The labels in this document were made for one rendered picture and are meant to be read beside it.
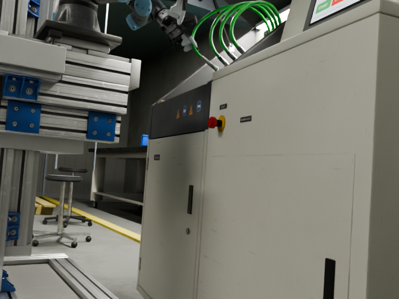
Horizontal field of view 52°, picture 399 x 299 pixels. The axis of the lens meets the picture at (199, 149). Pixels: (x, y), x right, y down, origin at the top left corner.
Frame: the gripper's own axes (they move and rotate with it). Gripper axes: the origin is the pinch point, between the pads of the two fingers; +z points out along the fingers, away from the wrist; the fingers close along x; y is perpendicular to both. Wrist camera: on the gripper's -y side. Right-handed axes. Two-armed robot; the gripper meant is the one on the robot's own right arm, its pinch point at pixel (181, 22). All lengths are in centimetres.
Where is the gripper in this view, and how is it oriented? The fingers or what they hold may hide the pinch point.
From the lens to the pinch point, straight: 169.2
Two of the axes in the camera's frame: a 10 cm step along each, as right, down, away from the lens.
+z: -0.7, 10.0, -0.6
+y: -9.2, -0.9, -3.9
